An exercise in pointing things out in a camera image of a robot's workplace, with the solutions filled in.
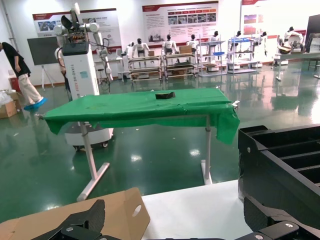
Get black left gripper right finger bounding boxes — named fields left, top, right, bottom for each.
left=243, top=196, right=320, bottom=240

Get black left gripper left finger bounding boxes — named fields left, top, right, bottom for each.
left=32, top=199, right=115, bottom=240

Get open brown cardboard box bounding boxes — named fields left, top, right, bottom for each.
left=0, top=187, right=151, bottom=240

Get black slotted plastic container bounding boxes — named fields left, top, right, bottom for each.
left=237, top=124, right=320, bottom=227

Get brown cardboard box on floor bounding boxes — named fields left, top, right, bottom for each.
left=0, top=92, right=19, bottom=120

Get red box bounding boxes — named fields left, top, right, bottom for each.
left=8, top=76, right=21, bottom=92

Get small black tray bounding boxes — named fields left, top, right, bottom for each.
left=154, top=91, right=176, bottom=100

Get white plastic bag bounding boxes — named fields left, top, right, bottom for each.
left=0, top=89, right=14, bottom=104

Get metal roller shelf rack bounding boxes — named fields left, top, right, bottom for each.
left=127, top=55, right=163, bottom=83
left=163, top=52, right=198, bottom=80

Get tall metal shelf rack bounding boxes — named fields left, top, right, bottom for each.
left=226, top=37, right=260, bottom=75
left=198, top=39, right=228, bottom=76

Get grey long workbench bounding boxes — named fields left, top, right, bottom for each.
left=273, top=51, right=320, bottom=81

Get white black humanoid robot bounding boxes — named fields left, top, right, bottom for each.
left=208, top=31, right=223, bottom=49
left=131, top=38, right=151, bottom=58
left=258, top=31, right=270, bottom=59
left=186, top=34, right=200, bottom=53
left=161, top=34, right=180, bottom=55
left=283, top=26, right=305, bottom=54

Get blackboard on easel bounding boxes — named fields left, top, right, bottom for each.
left=26, top=36, right=61, bottom=90

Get person in black shirt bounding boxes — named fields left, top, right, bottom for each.
left=0, top=41, right=49, bottom=111

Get brown cardboard carton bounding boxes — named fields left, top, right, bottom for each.
left=178, top=44, right=193, bottom=55

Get black screen panel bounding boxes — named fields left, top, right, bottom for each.
left=305, top=14, right=320, bottom=54

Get white table frame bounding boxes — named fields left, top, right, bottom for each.
left=76, top=113, right=214, bottom=202

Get white pedestal robot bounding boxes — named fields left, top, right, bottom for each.
left=53, top=2, right=115, bottom=151

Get wall poster with robot photos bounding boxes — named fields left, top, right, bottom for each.
left=32, top=8, right=123, bottom=55

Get wall poster with red pictures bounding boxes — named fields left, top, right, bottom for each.
left=240, top=0, right=320, bottom=39

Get wall poster with photo row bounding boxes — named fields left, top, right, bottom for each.
left=141, top=0, right=220, bottom=45

